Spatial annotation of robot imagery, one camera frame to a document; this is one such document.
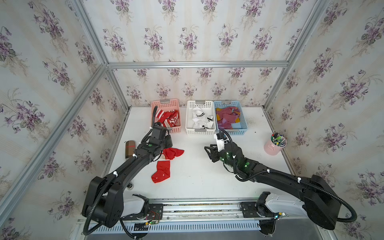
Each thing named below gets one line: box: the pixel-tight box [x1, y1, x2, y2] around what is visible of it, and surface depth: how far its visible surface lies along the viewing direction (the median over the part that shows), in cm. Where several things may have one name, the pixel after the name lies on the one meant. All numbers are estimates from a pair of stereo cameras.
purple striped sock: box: [217, 106, 241, 130], surface depth 109 cm
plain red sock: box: [162, 147, 185, 160], surface depth 94 cm
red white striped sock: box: [155, 109, 180, 128], surface depth 112 cm
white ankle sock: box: [192, 107, 214, 129], surface depth 107 cm
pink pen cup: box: [263, 134, 287, 156], surface depth 90 cm
